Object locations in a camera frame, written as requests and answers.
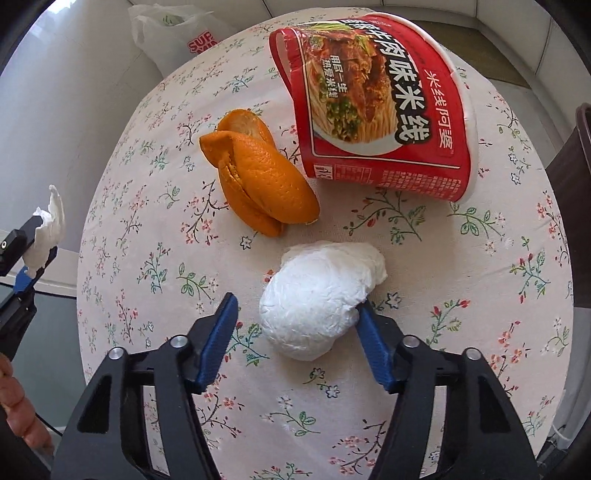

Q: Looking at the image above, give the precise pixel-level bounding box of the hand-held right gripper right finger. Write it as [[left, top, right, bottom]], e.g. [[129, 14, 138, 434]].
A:
[[355, 300, 541, 480]]

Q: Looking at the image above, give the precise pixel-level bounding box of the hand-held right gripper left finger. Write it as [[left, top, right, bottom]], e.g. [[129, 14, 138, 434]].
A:
[[51, 292, 240, 480]]

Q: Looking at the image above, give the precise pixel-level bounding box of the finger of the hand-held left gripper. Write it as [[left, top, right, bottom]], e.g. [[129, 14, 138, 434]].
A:
[[0, 247, 58, 365], [0, 215, 44, 278]]

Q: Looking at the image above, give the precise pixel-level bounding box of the white tissue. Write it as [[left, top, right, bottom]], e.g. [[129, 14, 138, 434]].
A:
[[25, 185, 66, 280]]

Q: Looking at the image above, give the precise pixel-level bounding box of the white tissue ball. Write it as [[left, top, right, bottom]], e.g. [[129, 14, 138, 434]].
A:
[[259, 241, 389, 362]]

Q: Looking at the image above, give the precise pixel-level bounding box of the brown trash bin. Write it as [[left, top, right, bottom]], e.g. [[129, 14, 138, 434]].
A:
[[547, 104, 591, 259]]

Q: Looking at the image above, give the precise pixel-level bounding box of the person's left hand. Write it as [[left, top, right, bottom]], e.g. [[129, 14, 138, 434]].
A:
[[0, 353, 54, 451]]

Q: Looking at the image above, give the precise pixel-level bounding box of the orange peel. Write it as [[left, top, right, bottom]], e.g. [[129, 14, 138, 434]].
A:
[[199, 108, 321, 238]]

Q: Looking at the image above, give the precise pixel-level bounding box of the red instant noodle cup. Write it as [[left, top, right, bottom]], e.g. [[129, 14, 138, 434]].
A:
[[269, 11, 478, 204]]

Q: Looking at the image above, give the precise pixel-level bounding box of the white plastic bag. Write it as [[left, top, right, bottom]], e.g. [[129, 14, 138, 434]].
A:
[[128, 4, 238, 77]]

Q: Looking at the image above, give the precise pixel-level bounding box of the white kitchen cabinet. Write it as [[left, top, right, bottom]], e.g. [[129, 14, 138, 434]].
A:
[[471, 0, 561, 35]]

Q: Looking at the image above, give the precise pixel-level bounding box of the black cable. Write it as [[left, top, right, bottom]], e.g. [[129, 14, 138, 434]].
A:
[[32, 413, 64, 437]]

